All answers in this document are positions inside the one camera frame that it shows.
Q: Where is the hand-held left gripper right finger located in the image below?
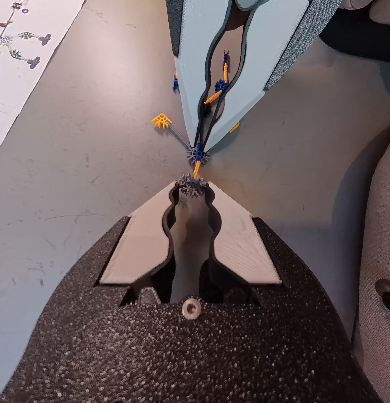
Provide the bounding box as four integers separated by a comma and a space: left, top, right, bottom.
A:
205, 181, 282, 303

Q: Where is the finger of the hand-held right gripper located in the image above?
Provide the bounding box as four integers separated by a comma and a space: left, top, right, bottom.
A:
175, 0, 232, 149
202, 0, 310, 152

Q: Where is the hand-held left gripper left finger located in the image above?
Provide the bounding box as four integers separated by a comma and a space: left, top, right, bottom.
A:
99, 180, 180, 303

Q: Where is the grey connector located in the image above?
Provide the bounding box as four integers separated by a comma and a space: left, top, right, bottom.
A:
179, 161, 206, 198

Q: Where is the multicolour rod and connector assembly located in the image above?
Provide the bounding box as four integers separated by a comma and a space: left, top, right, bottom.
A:
151, 50, 241, 165

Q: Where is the person's right forearm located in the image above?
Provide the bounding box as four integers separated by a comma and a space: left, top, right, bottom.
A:
338, 0, 390, 24

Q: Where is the person's torso in beige sweater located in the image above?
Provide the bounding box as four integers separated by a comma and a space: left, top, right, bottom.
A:
352, 126, 390, 391

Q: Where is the white toy instruction sheet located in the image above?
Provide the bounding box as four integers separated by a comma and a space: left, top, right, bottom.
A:
0, 0, 87, 157

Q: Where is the black drawstring with toggle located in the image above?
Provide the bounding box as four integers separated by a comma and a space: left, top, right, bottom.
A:
375, 280, 390, 309

